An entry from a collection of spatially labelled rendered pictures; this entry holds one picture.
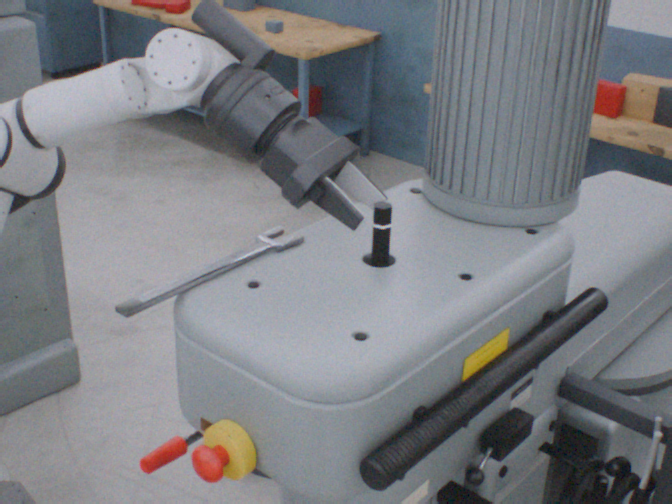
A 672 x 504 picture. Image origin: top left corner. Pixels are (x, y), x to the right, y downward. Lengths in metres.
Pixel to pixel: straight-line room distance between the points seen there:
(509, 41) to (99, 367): 3.41
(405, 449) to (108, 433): 3.03
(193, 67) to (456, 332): 0.39
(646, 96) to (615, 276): 3.58
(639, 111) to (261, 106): 4.07
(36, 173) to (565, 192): 0.63
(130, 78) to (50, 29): 7.21
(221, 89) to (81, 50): 7.51
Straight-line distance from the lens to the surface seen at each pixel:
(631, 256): 1.42
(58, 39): 8.33
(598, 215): 1.50
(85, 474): 3.67
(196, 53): 0.98
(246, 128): 0.98
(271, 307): 0.91
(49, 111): 1.09
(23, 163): 1.11
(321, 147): 0.99
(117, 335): 4.45
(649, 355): 1.54
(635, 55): 5.44
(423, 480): 1.03
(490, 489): 1.22
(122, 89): 1.05
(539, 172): 1.09
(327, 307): 0.91
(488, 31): 1.04
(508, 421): 1.12
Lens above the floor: 2.36
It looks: 28 degrees down
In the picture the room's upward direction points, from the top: 2 degrees clockwise
